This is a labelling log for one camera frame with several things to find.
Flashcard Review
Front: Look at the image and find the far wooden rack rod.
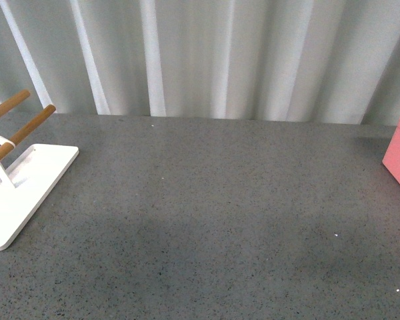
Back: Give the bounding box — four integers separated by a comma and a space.
0, 89, 31, 117

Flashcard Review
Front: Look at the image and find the near wooden rack rod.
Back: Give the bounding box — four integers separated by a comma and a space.
0, 105, 56, 161

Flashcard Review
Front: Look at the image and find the white curtain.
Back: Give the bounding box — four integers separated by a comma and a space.
0, 1, 400, 125

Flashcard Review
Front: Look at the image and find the wooden rack rod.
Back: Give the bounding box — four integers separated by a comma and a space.
0, 89, 31, 117
0, 105, 56, 161

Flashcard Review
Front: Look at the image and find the white towel rack stand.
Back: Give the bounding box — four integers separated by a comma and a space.
0, 143, 79, 251

